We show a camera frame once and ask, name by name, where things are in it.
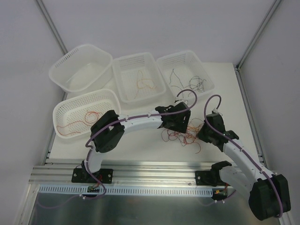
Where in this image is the red orange wire bundle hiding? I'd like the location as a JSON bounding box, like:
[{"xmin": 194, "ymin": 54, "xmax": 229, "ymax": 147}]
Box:
[{"xmin": 160, "ymin": 118, "xmax": 206, "ymax": 154}]

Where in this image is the thin black wire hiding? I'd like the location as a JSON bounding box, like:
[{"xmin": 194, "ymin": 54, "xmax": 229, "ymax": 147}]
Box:
[{"xmin": 169, "ymin": 68, "xmax": 207, "ymax": 93}]

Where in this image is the yellow orange wire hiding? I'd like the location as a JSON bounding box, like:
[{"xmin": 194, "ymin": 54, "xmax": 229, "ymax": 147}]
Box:
[{"xmin": 133, "ymin": 70, "xmax": 157, "ymax": 100}]

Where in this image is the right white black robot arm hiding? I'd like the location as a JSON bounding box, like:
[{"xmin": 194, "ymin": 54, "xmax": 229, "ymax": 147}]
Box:
[{"xmin": 197, "ymin": 112, "xmax": 291, "ymax": 220}]

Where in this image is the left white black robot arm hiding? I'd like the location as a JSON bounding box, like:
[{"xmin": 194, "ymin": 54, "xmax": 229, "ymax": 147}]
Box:
[{"xmin": 81, "ymin": 102, "xmax": 191, "ymax": 183}]

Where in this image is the right white perforated basket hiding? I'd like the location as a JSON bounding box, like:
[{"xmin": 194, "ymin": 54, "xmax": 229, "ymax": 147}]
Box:
[{"xmin": 157, "ymin": 50, "xmax": 216, "ymax": 105}]

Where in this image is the middle white perforated basket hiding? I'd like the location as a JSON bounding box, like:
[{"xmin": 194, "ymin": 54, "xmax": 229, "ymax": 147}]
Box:
[{"xmin": 112, "ymin": 52, "xmax": 166, "ymax": 105}]

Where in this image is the deep white plastic tub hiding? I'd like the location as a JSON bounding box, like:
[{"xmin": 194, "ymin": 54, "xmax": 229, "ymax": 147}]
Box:
[{"xmin": 49, "ymin": 44, "xmax": 113, "ymax": 93}]

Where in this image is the front-left white perforated basket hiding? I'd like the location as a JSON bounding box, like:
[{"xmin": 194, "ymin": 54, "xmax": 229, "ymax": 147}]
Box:
[{"xmin": 52, "ymin": 89, "xmax": 121, "ymax": 139}]

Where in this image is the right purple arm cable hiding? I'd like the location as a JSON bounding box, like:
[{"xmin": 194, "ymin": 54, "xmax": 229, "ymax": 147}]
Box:
[{"xmin": 204, "ymin": 94, "xmax": 284, "ymax": 218}]

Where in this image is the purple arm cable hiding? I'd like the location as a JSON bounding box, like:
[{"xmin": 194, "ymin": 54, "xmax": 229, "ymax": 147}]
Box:
[
  {"xmin": 84, "ymin": 89, "xmax": 198, "ymax": 179},
  {"xmin": 204, "ymin": 94, "xmax": 284, "ymax": 218}
]

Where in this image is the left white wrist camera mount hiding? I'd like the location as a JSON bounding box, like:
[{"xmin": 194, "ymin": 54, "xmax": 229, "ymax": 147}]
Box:
[{"xmin": 174, "ymin": 99, "xmax": 188, "ymax": 105}]

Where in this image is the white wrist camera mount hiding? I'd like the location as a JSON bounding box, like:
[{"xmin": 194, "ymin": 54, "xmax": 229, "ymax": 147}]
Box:
[
  {"xmin": 174, "ymin": 99, "xmax": 188, "ymax": 105},
  {"xmin": 212, "ymin": 108, "xmax": 223, "ymax": 116}
]

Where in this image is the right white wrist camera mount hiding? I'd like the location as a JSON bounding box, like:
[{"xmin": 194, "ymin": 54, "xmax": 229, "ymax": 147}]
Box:
[{"xmin": 212, "ymin": 108, "xmax": 223, "ymax": 116}]

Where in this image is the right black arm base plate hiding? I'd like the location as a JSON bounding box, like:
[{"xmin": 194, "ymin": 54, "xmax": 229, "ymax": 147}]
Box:
[{"xmin": 195, "ymin": 171, "xmax": 225, "ymax": 187}]

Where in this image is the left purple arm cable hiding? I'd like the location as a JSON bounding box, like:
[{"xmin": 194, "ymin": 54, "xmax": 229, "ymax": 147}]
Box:
[{"xmin": 84, "ymin": 89, "xmax": 198, "ymax": 179}]

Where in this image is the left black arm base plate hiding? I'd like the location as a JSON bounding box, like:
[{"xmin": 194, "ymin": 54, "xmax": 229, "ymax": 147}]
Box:
[{"xmin": 71, "ymin": 167, "xmax": 114, "ymax": 184}]

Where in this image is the white slotted cable duct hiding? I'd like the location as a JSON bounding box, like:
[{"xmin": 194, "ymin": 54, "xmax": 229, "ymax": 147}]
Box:
[{"xmin": 39, "ymin": 185, "xmax": 213, "ymax": 197}]

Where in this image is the aluminium mounting rail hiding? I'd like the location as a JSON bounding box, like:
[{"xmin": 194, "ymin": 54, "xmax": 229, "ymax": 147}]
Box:
[{"xmin": 29, "ymin": 159, "xmax": 214, "ymax": 187}]

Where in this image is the right aluminium frame post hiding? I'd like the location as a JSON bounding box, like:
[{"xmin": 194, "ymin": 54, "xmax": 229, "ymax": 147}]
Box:
[{"xmin": 236, "ymin": 0, "xmax": 283, "ymax": 71}]

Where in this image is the aluminium frame post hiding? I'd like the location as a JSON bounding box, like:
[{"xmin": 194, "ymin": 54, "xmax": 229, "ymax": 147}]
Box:
[
  {"xmin": 34, "ymin": 0, "xmax": 68, "ymax": 55},
  {"xmin": 236, "ymin": 0, "xmax": 283, "ymax": 71}
]

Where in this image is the left aluminium frame post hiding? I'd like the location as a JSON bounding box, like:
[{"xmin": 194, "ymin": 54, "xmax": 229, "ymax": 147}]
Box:
[{"xmin": 34, "ymin": 0, "xmax": 68, "ymax": 55}]

